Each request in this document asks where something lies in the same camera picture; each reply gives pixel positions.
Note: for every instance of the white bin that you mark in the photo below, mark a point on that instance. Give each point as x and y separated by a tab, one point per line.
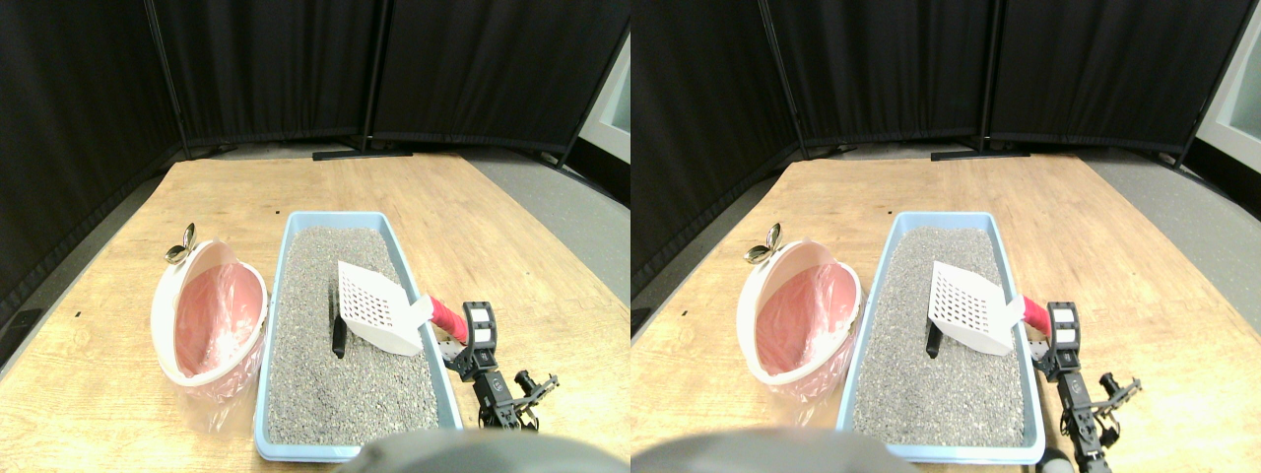
757	315
172	315

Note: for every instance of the black curtain stand pole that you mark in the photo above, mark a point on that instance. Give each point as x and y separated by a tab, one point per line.
780	79
165	79
591	103
991	79
1210	94
375	79

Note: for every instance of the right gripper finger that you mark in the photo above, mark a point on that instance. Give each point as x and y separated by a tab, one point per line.
1064	336
478	336

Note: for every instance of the white shelf unit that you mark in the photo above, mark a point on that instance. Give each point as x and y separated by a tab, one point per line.
613	99
1236	103

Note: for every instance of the blue litter tray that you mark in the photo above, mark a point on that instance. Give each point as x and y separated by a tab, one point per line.
315	394
906	404

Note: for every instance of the black lump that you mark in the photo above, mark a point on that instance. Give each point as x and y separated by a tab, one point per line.
934	343
338	340

